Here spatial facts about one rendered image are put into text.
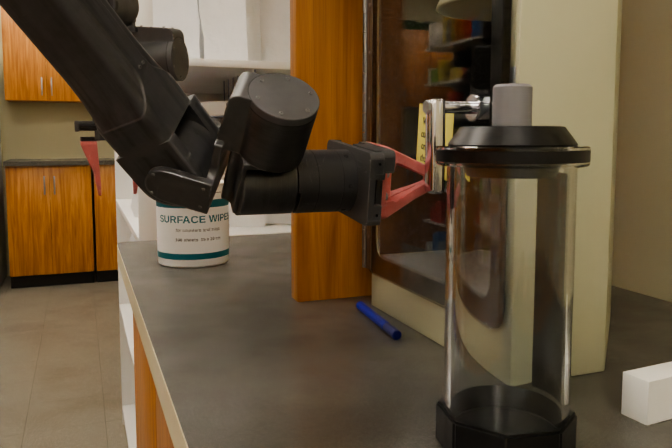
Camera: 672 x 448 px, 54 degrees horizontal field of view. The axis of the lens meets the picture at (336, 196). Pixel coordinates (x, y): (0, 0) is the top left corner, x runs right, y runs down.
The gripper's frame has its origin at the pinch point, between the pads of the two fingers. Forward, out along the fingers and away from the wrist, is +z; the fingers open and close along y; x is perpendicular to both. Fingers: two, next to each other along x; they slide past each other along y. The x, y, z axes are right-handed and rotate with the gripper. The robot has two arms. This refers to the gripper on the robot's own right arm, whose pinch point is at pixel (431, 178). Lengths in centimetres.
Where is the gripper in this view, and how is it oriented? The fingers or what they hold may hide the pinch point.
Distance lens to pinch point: 65.7
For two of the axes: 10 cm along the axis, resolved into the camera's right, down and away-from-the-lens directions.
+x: -0.5, 9.8, 1.9
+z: 9.3, -0.3, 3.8
